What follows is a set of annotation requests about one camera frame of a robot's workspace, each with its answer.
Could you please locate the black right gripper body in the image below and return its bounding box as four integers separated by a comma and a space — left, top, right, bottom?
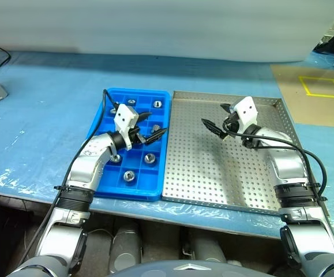
223, 114, 242, 139

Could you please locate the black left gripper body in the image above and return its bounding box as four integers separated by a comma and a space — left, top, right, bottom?
127, 128, 149, 145

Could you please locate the blue compartment tray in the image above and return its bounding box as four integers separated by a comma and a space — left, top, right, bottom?
93, 87, 172, 202

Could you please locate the perforated metal tray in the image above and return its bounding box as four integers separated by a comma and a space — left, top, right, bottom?
161, 90, 302, 216

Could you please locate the brown cardboard mat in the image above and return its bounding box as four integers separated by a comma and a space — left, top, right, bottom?
270, 63, 334, 129

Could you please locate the grey rounded cylinder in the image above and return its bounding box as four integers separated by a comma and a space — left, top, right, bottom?
110, 224, 141, 272
189, 227, 228, 262

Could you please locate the grey robot torso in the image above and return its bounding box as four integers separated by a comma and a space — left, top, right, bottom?
104, 259, 271, 277

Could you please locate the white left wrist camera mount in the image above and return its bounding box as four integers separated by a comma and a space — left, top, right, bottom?
114, 103, 138, 151

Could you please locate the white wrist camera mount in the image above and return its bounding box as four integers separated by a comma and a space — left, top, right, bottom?
114, 103, 138, 151
229, 96, 258, 135

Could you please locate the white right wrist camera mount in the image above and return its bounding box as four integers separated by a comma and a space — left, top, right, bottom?
229, 96, 258, 135

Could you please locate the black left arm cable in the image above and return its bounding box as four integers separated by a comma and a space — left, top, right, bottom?
19, 88, 118, 260

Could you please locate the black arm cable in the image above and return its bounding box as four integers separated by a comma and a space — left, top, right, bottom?
19, 88, 118, 260
223, 119, 329, 203

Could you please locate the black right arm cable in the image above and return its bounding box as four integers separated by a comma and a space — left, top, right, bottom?
223, 119, 329, 203

